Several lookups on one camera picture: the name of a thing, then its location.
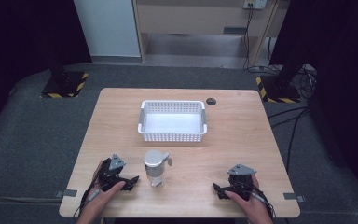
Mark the white power strip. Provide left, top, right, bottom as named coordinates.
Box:
left=242, top=0, right=268, bottom=10

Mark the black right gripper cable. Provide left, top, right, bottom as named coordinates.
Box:
left=245, top=181, right=277, bottom=219

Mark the white panel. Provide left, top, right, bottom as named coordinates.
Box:
left=73, top=0, right=142, bottom=58

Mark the grey tape tab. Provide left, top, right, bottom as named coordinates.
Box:
left=54, top=189, right=78, bottom=199
left=282, top=192, right=306, bottom=203

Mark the person's right hand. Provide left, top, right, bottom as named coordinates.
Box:
left=223, top=173, right=274, bottom=220

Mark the tangled black cable bundle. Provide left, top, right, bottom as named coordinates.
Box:
left=292, top=63, right=319, bottom=101

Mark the black floor cable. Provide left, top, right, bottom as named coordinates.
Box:
left=267, top=105, right=311, bottom=174

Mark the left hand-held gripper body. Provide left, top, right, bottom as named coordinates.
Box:
left=96, top=152, right=128, bottom=192

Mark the clear bottle with silver cap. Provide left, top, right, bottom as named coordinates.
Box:
left=143, top=149, right=172, bottom=189

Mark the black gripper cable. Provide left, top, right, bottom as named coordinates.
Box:
left=245, top=181, right=277, bottom=219
left=73, top=160, right=106, bottom=219

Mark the person's left hand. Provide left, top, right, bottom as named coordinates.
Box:
left=79, top=180, right=127, bottom=219

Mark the black curtain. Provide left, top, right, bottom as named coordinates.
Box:
left=0, top=0, right=93, bottom=142
left=268, top=0, right=358, bottom=203

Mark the black hanging power cable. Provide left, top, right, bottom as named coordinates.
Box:
left=242, top=7, right=255, bottom=71

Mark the black stand with striped base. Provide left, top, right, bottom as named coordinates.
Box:
left=255, top=62, right=306, bottom=105
left=40, top=52, right=90, bottom=99

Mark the white perforated plastic basket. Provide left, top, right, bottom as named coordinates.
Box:
left=137, top=99, right=208, bottom=143

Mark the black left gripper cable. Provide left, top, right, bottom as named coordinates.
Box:
left=73, top=160, right=106, bottom=219

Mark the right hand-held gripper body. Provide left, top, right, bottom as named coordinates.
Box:
left=225, top=163, right=257, bottom=202

